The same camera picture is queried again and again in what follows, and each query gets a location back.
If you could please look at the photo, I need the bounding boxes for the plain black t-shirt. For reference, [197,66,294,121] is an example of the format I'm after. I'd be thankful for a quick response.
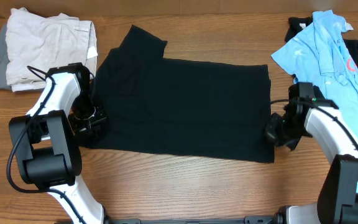
[81,26,275,163]

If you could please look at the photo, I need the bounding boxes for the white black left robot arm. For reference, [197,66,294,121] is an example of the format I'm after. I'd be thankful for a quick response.
[6,62,112,223]

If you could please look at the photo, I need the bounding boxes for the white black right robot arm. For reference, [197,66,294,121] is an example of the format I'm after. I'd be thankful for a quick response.
[264,82,358,224]

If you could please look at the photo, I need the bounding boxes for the light blue t-shirt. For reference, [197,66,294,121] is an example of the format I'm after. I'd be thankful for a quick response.
[272,10,358,139]

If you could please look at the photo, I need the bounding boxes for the folded beige shorts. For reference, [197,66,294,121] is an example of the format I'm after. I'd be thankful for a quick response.
[6,7,98,92]

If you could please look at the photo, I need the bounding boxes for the black logo t-shirt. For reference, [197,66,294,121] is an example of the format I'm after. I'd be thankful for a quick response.
[285,17,358,68]

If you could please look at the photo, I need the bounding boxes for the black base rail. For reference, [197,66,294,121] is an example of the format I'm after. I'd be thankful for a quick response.
[101,213,286,224]

